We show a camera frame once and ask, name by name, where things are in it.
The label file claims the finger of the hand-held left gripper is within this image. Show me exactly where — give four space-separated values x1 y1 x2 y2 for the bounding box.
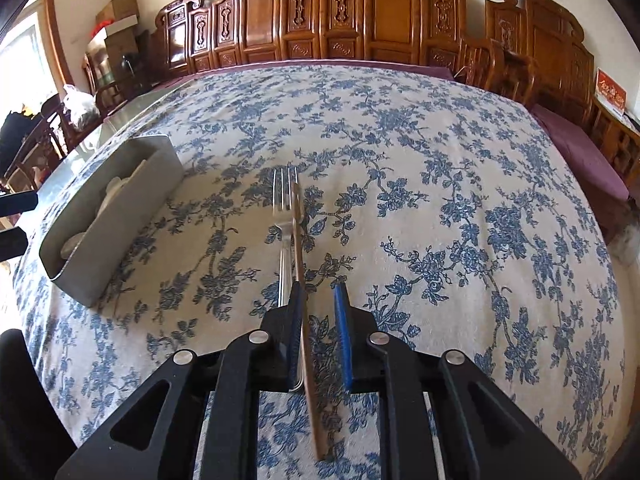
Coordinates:
0 226 30 263
0 189 40 218

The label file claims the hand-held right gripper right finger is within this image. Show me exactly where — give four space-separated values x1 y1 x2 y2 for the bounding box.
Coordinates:
333 281 582 480

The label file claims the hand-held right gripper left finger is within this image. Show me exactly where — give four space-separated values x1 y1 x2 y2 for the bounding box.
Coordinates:
54 281 307 480

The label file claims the white ceramic spoon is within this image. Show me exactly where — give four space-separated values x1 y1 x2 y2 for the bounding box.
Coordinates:
60 231 90 259
104 159 151 202

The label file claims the dark brown chopstick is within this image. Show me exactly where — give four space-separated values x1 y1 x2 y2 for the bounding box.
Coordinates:
291 179 328 462

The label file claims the aluminium utensil tray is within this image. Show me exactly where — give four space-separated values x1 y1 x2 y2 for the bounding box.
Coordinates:
38 134 184 309

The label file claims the metal fork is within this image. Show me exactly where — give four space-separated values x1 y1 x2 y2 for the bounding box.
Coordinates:
271 166 303 393

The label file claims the dark wooden chair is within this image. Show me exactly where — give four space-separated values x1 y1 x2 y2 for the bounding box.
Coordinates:
0 92 81 196

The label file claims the white plastic bag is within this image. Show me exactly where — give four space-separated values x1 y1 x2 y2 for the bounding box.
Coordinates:
61 84 102 128

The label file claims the cardboard box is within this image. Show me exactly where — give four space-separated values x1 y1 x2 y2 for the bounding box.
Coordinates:
102 26 140 63
95 0 141 27

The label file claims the blue floral tablecloth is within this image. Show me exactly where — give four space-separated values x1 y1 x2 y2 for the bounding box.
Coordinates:
12 62 630 480

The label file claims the long purple bench cushion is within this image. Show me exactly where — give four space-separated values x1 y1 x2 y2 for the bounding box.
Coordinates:
150 58 453 92

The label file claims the purple armchair seat cushion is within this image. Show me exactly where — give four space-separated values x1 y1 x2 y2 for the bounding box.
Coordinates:
529 104 632 208

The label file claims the carved wooden sofa bench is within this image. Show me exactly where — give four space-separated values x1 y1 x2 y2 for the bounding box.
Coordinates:
154 0 498 92

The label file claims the wooden side table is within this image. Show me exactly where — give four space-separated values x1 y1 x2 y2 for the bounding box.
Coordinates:
590 99 640 188

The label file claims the carved wooden armchair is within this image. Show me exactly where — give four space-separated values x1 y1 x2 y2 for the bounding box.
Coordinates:
462 0 603 133

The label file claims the red calendar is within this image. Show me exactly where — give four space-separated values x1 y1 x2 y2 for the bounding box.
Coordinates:
594 67 629 112

